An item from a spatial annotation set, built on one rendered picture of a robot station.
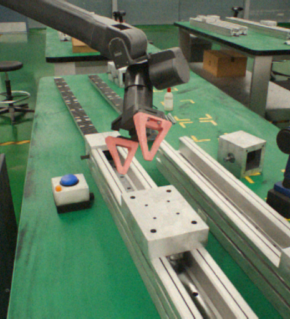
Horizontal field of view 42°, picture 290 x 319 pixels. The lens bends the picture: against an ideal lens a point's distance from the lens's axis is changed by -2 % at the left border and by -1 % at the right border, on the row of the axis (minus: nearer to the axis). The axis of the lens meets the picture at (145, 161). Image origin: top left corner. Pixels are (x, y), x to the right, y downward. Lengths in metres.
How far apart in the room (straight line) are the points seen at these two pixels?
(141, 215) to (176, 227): 0.07
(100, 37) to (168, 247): 0.41
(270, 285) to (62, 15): 0.64
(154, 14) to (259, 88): 8.97
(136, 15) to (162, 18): 0.80
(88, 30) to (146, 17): 11.44
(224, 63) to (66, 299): 4.31
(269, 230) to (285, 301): 0.16
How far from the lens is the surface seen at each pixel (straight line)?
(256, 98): 3.55
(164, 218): 0.67
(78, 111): 1.54
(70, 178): 0.93
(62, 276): 0.76
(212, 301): 0.64
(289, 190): 0.93
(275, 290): 0.71
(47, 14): 0.84
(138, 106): 0.68
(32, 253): 0.83
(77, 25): 0.79
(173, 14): 12.41
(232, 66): 4.86
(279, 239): 0.78
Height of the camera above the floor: 1.28
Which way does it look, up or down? 26 degrees down
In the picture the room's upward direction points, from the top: straight up
